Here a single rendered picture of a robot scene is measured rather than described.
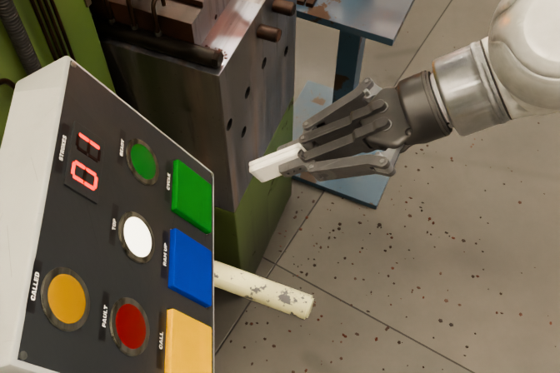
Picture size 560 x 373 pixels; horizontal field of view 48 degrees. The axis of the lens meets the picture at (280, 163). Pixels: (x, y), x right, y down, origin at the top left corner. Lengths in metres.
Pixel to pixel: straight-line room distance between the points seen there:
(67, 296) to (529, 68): 0.42
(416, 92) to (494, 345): 1.28
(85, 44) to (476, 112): 0.65
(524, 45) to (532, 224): 1.65
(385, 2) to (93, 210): 1.05
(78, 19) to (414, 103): 0.57
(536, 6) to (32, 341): 0.46
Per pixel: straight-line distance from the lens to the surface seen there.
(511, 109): 0.68
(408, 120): 0.68
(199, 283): 0.77
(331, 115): 0.75
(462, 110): 0.67
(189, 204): 0.80
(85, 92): 0.73
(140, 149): 0.76
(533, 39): 0.47
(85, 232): 0.65
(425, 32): 2.55
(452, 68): 0.67
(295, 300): 1.14
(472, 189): 2.11
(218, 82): 1.09
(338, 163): 0.70
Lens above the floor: 1.69
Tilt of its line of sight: 55 degrees down
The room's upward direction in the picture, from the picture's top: straight up
